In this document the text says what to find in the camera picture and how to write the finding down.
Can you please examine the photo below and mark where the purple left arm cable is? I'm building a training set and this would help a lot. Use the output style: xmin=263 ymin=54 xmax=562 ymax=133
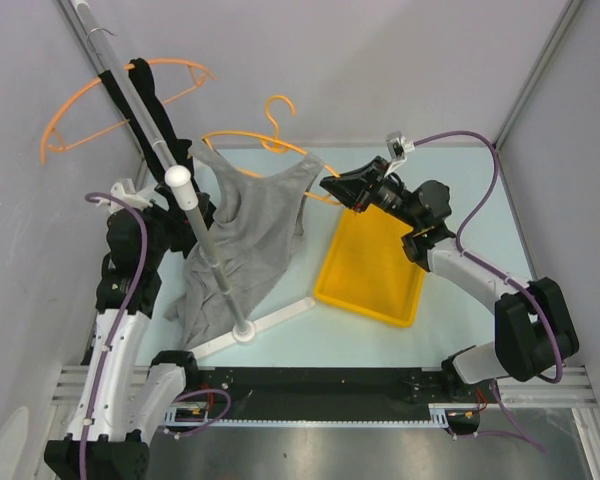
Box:
xmin=77 ymin=192 xmax=151 ymax=480

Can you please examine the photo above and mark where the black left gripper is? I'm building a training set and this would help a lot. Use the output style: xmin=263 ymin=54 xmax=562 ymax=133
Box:
xmin=140 ymin=183 xmax=208 ymax=267

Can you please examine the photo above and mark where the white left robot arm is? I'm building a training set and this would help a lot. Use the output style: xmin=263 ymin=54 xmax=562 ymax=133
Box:
xmin=43 ymin=185 xmax=219 ymax=479

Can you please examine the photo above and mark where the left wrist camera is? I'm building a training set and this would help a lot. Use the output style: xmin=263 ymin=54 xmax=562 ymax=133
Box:
xmin=110 ymin=178 xmax=152 ymax=210

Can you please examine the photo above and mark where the white rack base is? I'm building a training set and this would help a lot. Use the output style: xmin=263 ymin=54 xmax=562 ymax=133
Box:
xmin=191 ymin=297 xmax=316 ymax=359

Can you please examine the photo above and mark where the orange plastic hanger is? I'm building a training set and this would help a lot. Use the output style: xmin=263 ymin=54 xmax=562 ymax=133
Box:
xmin=40 ymin=57 xmax=217 ymax=166

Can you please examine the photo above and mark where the black tank top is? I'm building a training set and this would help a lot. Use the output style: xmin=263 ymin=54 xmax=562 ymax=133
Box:
xmin=99 ymin=58 xmax=194 ymax=183

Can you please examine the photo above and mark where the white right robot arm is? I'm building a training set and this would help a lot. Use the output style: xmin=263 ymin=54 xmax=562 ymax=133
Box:
xmin=320 ymin=157 xmax=579 ymax=401

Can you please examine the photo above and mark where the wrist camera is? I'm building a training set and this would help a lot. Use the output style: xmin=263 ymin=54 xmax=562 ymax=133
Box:
xmin=110 ymin=178 xmax=152 ymax=210
xmin=386 ymin=131 xmax=415 ymax=176

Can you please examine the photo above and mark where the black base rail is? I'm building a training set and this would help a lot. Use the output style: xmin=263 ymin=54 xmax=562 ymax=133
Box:
xmin=166 ymin=367 xmax=492 ymax=432

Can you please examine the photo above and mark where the yellow plastic tray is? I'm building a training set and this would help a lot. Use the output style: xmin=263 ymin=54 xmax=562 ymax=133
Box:
xmin=314 ymin=206 xmax=425 ymax=328

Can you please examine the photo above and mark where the yellow plastic hanger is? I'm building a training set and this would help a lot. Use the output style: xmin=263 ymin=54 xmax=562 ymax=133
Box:
xmin=201 ymin=94 xmax=341 ymax=206

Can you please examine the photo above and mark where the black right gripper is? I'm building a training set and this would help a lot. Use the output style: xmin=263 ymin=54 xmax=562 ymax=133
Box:
xmin=320 ymin=156 xmax=421 ymax=230

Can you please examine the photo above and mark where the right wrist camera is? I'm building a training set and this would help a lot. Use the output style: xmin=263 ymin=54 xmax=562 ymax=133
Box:
xmin=386 ymin=131 xmax=415 ymax=176

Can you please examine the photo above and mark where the grey tank top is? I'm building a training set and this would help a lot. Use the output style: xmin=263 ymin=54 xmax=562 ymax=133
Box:
xmin=168 ymin=141 xmax=323 ymax=349

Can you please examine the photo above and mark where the silver clothes rack pole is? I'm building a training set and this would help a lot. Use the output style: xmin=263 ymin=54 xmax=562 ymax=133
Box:
xmin=72 ymin=1 xmax=248 ymax=334

